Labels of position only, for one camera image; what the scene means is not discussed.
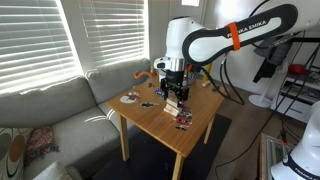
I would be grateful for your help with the grey fabric sofa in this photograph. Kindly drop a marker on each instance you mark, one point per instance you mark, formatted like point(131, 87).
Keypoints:
point(60, 103)

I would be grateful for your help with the dark blue rug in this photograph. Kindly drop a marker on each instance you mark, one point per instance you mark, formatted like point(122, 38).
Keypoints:
point(150, 166)

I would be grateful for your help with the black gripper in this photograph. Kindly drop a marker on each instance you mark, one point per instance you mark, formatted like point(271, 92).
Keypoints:
point(175, 81)

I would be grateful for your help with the orange wrist mount piece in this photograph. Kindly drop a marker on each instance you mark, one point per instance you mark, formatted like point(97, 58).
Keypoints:
point(189, 68)

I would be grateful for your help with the white window blinds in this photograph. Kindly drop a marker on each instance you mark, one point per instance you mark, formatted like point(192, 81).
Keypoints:
point(113, 30)
point(33, 43)

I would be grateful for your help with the cream leather sofa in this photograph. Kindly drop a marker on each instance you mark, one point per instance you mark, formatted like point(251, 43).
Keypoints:
point(53, 171)

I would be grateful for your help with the white pedestal stand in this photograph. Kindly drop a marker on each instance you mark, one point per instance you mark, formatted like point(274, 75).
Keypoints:
point(260, 101)

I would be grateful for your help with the orange plush squid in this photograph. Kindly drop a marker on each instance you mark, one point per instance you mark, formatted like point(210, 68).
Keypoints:
point(141, 75)

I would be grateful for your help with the blue toy car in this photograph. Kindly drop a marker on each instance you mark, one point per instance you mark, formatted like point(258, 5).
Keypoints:
point(159, 92)

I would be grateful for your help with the black remote control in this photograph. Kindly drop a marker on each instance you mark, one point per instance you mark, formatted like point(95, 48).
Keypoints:
point(216, 88)

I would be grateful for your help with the small dark sticker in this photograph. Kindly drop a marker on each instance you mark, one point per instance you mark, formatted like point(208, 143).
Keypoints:
point(151, 85)

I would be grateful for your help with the black cat sticker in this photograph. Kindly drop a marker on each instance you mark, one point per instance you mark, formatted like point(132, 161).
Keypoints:
point(147, 104)

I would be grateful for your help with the red round object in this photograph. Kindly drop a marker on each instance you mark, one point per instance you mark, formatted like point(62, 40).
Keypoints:
point(296, 69)

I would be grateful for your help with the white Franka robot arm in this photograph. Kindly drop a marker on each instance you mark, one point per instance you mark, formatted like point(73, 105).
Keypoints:
point(206, 43)

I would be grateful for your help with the elf sticker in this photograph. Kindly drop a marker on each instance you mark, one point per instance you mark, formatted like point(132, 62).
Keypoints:
point(186, 115)

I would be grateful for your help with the circle patterned pillow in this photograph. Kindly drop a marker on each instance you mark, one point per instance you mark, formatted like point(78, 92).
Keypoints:
point(13, 153)

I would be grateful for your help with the small red candy packet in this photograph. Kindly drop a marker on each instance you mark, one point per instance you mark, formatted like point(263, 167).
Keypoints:
point(183, 124)

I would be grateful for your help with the red patterned cloth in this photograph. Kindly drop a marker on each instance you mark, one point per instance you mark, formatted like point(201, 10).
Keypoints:
point(40, 143)

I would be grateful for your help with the aluminium frame cart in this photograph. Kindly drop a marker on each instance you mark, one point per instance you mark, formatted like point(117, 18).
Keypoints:
point(270, 156)

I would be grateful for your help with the black hanging cloth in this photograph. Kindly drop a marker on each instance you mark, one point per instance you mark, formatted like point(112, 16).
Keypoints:
point(266, 71)

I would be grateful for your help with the white shelf unit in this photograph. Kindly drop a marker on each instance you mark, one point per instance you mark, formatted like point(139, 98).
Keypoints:
point(300, 106)

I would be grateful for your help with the light wooden table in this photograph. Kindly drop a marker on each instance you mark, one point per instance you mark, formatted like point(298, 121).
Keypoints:
point(156, 123)

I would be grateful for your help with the white door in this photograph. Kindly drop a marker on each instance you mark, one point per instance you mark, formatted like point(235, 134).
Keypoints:
point(206, 10)

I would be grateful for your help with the pale wooden block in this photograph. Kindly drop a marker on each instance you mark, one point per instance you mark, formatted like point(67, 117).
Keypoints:
point(174, 109)
point(206, 83)
point(172, 101)
point(170, 114)

